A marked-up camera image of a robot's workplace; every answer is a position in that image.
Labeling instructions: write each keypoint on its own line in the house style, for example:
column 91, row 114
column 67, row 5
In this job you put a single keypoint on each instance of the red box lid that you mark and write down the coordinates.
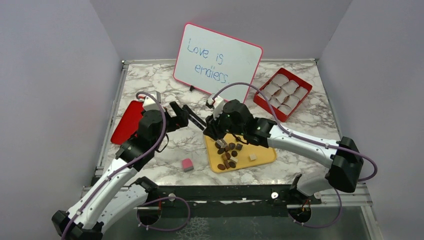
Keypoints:
column 128, row 123

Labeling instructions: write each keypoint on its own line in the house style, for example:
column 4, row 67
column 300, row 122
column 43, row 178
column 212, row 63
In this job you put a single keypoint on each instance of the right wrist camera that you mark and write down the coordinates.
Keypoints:
column 216, row 103

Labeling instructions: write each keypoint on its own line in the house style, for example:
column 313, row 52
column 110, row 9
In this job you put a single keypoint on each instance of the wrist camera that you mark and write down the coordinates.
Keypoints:
column 216, row 103
column 150, row 104

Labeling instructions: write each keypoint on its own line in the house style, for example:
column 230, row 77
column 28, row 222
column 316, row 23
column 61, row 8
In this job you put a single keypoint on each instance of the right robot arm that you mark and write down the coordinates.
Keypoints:
column 342, row 163

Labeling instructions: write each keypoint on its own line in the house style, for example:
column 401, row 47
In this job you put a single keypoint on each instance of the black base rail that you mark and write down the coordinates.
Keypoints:
column 207, row 201

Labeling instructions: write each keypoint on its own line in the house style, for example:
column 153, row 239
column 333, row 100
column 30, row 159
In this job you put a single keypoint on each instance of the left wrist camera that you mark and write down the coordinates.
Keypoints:
column 150, row 104

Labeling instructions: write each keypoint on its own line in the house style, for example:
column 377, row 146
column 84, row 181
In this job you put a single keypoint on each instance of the pink whiteboard eraser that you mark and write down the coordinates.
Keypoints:
column 187, row 165

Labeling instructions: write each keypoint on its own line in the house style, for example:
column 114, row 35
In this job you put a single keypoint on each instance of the white square chocolate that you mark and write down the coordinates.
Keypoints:
column 253, row 157

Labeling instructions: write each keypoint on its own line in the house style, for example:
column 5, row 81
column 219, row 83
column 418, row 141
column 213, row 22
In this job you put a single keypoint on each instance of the dark oval chocolate front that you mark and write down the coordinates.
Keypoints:
column 221, row 167

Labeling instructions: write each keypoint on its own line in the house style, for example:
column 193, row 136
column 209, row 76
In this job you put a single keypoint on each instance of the red chocolate box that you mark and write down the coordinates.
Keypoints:
column 284, row 92

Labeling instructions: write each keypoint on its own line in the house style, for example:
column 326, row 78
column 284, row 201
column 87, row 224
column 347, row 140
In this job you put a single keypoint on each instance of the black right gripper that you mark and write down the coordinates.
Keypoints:
column 212, row 129

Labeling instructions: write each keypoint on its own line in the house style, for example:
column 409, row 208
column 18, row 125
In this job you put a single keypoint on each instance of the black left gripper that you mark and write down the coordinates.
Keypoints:
column 179, row 121

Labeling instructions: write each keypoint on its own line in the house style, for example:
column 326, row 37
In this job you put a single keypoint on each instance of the white cube chocolate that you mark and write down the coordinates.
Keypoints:
column 222, row 143

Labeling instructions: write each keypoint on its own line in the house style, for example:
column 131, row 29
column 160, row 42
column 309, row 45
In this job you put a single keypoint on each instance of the yellow plastic tray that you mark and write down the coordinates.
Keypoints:
column 216, row 156

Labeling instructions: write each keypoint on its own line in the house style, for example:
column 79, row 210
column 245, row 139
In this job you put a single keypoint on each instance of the pink-framed whiteboard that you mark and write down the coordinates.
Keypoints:
column 214, row 62

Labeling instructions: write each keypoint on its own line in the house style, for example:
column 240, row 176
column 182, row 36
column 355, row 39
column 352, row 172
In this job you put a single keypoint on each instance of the dark square chocolate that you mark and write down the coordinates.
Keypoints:
column 239, row 147

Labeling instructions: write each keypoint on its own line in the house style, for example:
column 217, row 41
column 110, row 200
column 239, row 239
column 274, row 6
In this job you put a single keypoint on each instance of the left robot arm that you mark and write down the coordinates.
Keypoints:
column 102, row 206

